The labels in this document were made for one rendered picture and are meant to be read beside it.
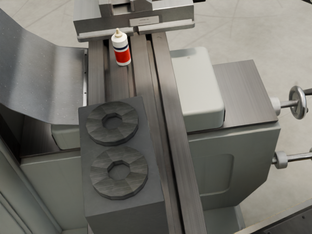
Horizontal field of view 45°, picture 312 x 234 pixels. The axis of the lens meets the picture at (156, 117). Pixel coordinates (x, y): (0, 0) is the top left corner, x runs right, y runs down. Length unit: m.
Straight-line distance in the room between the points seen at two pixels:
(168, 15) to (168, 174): 0.49
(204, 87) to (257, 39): 1.47
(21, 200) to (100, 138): 0.69
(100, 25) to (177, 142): 0.45
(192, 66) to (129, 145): 0.59
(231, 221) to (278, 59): 1.21
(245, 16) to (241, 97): 1.57
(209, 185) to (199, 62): 0.46
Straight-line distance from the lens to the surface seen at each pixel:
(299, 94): 1.32
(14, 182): 1.21
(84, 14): 1.13
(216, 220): 1.53
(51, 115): 1.03
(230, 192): 1.45
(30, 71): 1.10
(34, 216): 1.37
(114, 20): 1.11
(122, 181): 0.57
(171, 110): 0.91
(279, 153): 1.33
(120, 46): 0.99
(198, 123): 1.08
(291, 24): 2.71
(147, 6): 1.09
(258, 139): 1.20
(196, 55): 1.21
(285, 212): 1.35
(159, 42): 1.09
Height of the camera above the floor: 1.59
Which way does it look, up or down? 50 degrees down
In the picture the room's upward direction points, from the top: 8 degrees counter-clockwise
